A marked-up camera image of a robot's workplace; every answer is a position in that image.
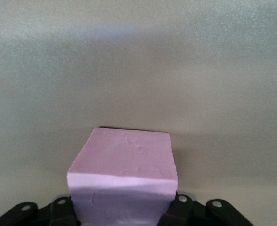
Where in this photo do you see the brown table cover sheet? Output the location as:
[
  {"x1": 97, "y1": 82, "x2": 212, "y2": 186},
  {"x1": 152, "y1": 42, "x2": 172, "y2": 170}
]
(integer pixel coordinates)
[{"x1": 0, "y1": 0, "x2": 277, "y2": 226}]

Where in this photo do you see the pink foam cube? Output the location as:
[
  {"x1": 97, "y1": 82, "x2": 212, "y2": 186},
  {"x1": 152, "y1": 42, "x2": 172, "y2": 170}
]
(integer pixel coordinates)
[{"x1": 66, "y1": 127, "x2": 179, "y2": 226}]

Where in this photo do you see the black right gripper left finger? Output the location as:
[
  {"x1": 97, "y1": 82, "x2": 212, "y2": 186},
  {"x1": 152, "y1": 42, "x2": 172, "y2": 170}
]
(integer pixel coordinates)
[{"x1": 0, "y1": 194, "x2": 82, "y2": 226}]

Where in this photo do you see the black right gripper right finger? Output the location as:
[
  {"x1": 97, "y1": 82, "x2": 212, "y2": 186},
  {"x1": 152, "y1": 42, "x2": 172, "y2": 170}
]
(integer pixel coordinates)
[{"x1": 159, "y1": 192, "x2": 254, "y2": 226}]

